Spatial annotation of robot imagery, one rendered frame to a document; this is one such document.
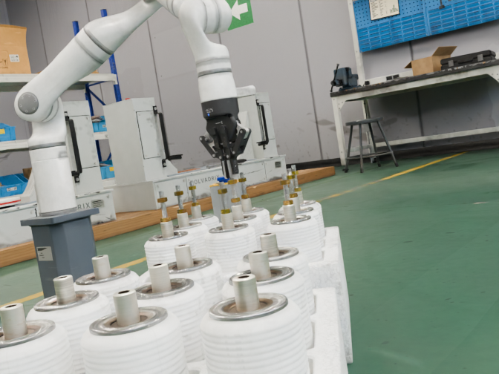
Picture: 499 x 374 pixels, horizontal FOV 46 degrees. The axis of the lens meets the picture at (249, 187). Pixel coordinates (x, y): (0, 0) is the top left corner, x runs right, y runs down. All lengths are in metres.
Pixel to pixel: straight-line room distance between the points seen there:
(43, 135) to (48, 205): 0.18
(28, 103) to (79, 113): 2.04
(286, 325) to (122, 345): 0.15
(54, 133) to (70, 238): 0.27
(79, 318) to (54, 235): 0.85
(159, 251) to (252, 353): 0.60
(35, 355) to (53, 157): 1.00
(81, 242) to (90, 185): 2.02
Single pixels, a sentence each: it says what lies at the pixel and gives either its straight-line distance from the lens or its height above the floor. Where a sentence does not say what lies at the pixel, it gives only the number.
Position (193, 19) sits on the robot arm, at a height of 0.66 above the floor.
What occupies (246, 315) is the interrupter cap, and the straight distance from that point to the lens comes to 0.53.
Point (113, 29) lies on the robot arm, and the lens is 1.51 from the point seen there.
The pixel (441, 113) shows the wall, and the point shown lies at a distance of 6.18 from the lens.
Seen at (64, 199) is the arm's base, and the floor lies 0.33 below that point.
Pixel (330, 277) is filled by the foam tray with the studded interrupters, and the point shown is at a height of 0.15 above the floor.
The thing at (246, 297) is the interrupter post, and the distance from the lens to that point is 0.56.
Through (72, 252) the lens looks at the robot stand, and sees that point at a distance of 1.56.
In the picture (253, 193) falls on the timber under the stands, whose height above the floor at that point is 0.03.
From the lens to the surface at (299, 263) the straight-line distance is 0.77.
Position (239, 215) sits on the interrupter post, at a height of 0.26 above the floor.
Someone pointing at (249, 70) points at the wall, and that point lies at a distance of 7.30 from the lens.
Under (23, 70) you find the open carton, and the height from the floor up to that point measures 1.50.
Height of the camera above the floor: 0.40
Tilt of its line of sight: 4 degrees down
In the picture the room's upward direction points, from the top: 9 degrees counter-clockwise
